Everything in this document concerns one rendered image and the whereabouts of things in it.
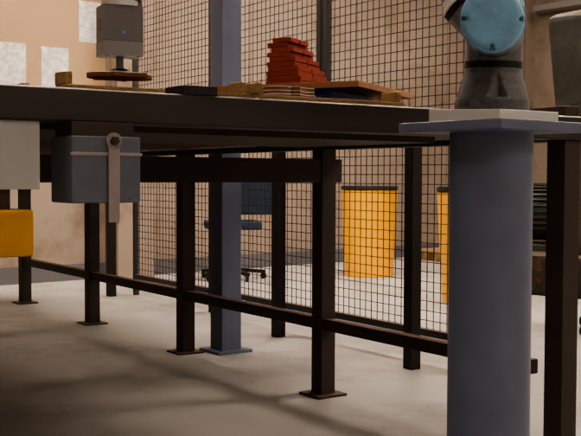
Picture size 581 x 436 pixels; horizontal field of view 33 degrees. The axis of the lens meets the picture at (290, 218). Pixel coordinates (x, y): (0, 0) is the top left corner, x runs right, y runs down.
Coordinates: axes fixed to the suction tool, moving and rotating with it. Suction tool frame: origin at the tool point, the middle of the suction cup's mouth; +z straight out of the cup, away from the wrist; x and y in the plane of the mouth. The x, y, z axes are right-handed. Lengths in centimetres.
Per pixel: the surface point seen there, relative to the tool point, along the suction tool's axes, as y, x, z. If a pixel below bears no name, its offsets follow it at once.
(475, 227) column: -62, 40, 30
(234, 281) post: -102, -193, 65
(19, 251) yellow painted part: 26, 30, 33
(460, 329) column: -60, 37, 51
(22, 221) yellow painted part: 25.3, 30.0, 27.7
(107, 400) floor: -29, -125, 96
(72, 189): 16.3, 28.3, 22.3
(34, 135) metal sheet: 22.6, 26.9, 13.0
